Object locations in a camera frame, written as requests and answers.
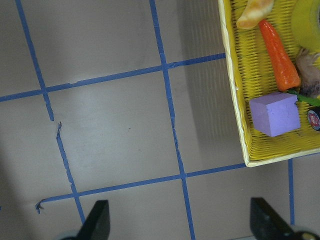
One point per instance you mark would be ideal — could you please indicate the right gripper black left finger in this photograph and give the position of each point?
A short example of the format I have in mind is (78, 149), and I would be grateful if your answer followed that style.
(97, 225)

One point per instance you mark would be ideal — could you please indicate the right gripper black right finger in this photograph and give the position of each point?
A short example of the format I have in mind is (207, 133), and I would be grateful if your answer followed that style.
(266, 223)

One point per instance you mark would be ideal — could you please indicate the yellow tape roll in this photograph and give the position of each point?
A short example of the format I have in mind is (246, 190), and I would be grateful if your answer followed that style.
(305, 24)

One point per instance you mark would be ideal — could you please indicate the purple foam cube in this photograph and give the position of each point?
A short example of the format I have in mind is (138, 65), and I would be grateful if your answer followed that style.
(275, 114)

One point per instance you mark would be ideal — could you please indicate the small black-capped bottle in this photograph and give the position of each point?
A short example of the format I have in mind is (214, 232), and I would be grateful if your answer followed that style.
(313, 116)

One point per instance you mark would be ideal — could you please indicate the orange toy carrot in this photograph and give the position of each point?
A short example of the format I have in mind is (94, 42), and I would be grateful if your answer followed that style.
(285, 72)

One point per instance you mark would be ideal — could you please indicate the yellow woven basket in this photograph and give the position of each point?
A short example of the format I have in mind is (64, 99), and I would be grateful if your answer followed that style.
(250, 76)

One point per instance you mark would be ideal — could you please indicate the brown toy animal figure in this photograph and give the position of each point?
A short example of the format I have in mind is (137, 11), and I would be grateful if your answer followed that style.
(309, 73)

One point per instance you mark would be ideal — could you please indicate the toy croissant bread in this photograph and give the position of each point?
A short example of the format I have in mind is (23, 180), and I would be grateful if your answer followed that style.
(254, 12)

